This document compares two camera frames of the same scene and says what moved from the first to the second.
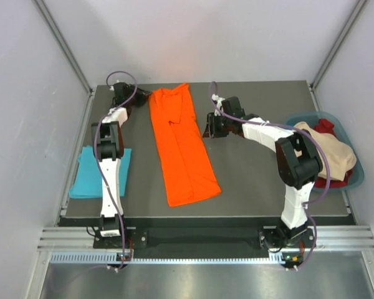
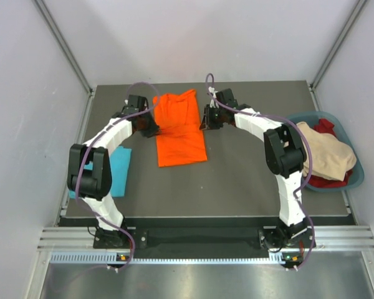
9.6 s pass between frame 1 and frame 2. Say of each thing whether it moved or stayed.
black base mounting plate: stayed
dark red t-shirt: stayed
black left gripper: moved
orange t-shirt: moved
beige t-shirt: stayed
